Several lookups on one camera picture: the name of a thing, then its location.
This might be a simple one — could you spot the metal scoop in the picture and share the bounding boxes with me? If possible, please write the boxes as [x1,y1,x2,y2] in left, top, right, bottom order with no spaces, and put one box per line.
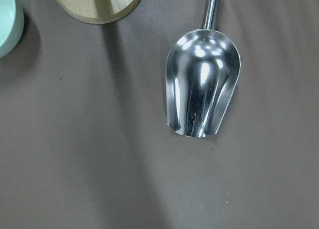
[165,0,241,138]

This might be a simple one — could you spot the light green bowl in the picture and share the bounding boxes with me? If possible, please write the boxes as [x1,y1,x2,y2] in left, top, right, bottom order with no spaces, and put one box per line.
[0,0,24,58]

